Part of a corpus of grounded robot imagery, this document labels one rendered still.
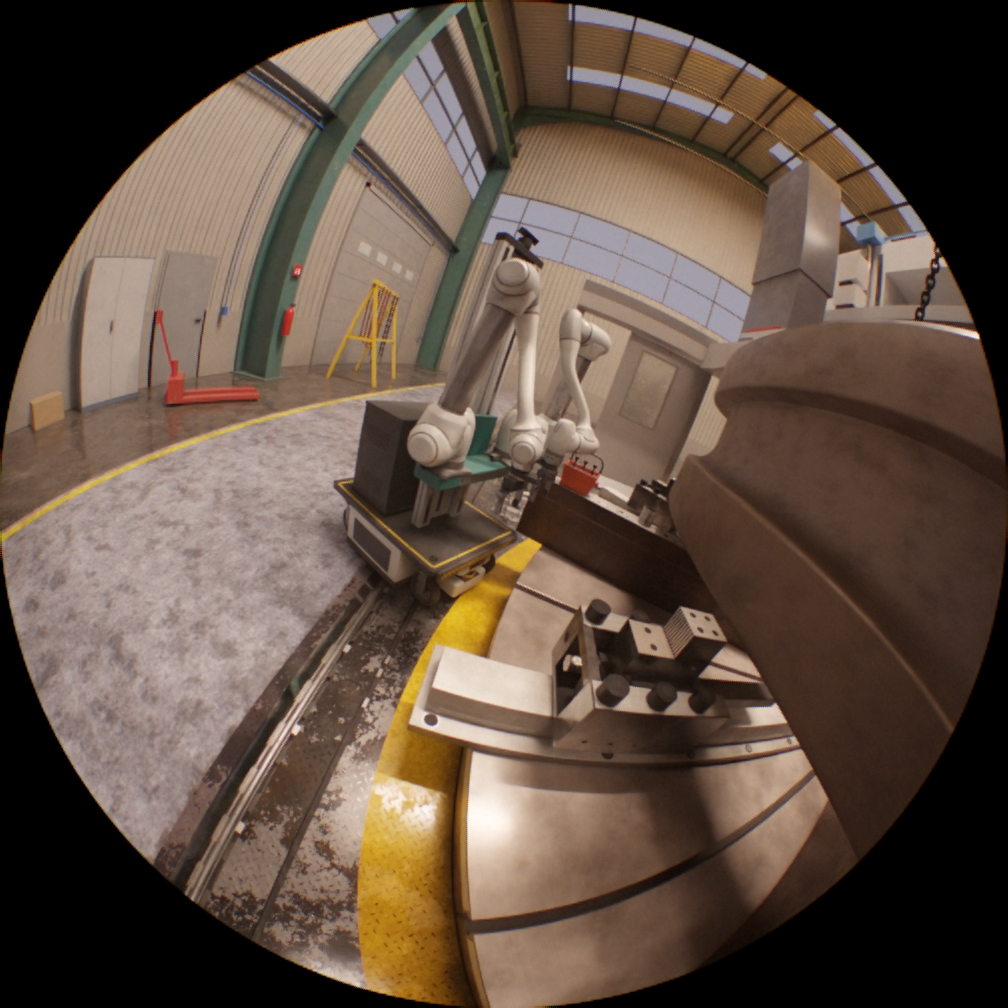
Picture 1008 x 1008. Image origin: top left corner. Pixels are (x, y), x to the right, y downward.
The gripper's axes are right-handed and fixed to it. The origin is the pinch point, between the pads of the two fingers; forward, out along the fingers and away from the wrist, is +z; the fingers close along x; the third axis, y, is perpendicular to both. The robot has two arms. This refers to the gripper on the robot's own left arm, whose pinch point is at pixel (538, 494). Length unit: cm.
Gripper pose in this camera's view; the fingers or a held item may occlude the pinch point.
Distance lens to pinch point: 157.7
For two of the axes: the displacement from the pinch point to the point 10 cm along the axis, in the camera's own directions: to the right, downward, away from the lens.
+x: 5.5, -1.8, 8.2
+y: 7.8, 4.7, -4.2
